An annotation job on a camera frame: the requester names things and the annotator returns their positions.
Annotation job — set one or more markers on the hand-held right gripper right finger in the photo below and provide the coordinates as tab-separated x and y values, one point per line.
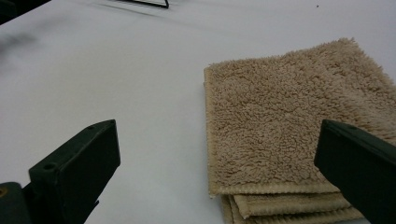
361	168

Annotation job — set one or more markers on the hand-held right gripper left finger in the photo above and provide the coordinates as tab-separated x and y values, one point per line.
77	174

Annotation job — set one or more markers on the beige terry towel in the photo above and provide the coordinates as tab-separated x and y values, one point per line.
274	124

